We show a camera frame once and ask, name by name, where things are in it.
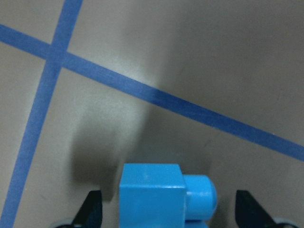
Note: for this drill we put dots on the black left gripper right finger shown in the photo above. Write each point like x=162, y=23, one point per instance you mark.
x=249, y=212

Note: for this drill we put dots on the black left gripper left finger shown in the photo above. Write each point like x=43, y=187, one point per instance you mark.
x=90, y=213

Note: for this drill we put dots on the blue toy block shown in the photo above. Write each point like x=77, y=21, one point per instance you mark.
x=154, y=195

